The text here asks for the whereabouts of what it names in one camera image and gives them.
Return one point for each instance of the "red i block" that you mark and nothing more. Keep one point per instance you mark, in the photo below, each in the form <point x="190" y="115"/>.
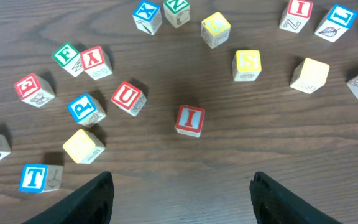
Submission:
<point x="190" y="121"/>
<point x="295" y="16"/>

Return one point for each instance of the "red I block right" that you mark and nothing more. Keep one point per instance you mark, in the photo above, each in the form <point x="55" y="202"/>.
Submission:
<point x="295" y="16"/>

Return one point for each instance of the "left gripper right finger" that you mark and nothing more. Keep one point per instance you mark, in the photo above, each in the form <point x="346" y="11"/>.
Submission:
<point x="275" y="204"/>

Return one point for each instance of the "blue T block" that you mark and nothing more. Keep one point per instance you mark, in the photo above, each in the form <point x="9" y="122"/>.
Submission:
<point x="40" y="178"/>

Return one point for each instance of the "green N block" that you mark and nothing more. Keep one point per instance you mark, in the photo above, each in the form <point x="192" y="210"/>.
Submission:
<point x="177" y="12"/>

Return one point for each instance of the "red E block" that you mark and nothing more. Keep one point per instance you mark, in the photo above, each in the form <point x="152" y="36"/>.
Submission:
<point x="34" y="90"/>

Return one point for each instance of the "blue X block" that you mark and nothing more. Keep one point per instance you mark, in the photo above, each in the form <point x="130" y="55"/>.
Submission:
<point x="148" y="17"/>

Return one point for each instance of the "yellow S block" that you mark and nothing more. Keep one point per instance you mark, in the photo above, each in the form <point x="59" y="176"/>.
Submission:
<point x="246" y="65"/>

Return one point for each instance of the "red U block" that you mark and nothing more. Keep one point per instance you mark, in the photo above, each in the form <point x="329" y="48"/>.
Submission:
<point x="129" y="98"/>

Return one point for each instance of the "red Y block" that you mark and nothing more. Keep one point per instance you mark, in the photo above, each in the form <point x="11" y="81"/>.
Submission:
<point x="96" y="63"/>

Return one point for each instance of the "blue L block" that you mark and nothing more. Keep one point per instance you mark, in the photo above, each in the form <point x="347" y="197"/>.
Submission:
<point x="335" y="23"/>

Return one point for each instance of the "yellow C block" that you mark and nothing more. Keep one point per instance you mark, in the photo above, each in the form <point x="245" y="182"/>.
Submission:
<point x="215" y="30"/>

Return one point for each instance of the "yellow block left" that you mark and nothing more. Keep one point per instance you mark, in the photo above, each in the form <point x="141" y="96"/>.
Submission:
<point x="83" y="147"/>

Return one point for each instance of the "green F block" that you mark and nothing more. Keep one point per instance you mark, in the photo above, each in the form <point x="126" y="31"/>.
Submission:
<point x="69" y="59"/>

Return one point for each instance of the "red I block centre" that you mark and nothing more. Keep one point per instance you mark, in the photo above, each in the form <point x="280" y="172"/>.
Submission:
<point x="190" y="121"/>

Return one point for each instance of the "blue P block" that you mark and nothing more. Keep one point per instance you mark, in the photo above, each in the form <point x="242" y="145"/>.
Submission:
<point x="86" y="110"/>

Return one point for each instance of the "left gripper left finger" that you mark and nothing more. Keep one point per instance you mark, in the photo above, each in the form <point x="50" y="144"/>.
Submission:
<point x="90" y="204"/>

